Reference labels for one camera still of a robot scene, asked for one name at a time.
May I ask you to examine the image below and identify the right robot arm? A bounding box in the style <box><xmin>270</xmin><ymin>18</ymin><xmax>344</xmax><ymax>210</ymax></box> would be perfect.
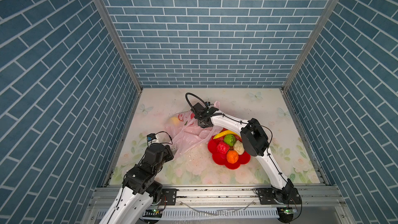
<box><xmin>190</xmin><ymin>103</ymin><xmax>302</xmax><ymax>204</ymax></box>

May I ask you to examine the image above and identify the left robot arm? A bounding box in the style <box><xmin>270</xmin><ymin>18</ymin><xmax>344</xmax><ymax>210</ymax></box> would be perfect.
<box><xmin>100</xmin><ymin>143</ymin><xmax>174</xmax><ymax>224</ymax></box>

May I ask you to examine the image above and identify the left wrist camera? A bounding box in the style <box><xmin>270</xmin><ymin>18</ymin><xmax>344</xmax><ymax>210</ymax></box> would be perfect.
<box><xmin>146</xmin><ymin>133</ymin><xmax>159</xmax><ymax>147</ymax></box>

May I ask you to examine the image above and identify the red flower-shaped plate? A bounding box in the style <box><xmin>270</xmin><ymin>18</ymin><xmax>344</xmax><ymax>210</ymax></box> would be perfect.
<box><xmin>207</xmin><ymin>128</ymin><xmax>251</xmax><ymax>170</ymax></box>

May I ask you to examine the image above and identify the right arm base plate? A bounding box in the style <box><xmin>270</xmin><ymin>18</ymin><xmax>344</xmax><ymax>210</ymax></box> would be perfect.
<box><xmin>255</xmin><ymin>187</ymin><xmax>302</xmax><ymax>205</ymax></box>

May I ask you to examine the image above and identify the yellow fake pepper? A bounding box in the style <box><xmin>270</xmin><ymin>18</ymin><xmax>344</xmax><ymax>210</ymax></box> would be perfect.
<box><xmin>214</xmin><ymin>130</ymin><xmax>238</xmax><ymax>139</ymax></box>

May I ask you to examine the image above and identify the aluminium front rail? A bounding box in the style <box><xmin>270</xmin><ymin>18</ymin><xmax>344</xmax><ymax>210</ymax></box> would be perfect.
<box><xmin>88</xmin><ymin>184</ymin><xmax>345</xmax><ymax>209</ymax></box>

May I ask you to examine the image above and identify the green fake fruit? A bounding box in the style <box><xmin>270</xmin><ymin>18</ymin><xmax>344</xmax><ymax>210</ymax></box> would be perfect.
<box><xmin>223</xmin><ymin>134</ymin><xmax>237</xmax><ymax>147</ymax></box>

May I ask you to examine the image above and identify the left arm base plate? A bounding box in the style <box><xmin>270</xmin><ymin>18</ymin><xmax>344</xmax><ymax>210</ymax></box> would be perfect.
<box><xmin>154</xmin><ymin>188</ymin><xmax>177</xmax><ymax>206</ymax></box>

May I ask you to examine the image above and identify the pink plastic bag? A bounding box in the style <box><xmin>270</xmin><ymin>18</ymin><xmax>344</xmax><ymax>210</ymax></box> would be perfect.
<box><xmin>164</xmin><ymin>111</ymin><xmax>223</xmax><ymax>159</ymax></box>

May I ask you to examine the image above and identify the orange fake tangerine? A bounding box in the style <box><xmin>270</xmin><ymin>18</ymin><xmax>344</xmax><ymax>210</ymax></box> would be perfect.
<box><xmin>226</xmin><ymin>150</ymin><xmax>239</xmax><ymax>164</ymax></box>

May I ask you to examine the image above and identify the yellow fake fruit in bag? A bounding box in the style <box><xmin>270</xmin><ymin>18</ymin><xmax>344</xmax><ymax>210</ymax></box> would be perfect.
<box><xmin>170</xmin><ymin>117</ymin><xmax>180</xmax><ymax>125</ymax></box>

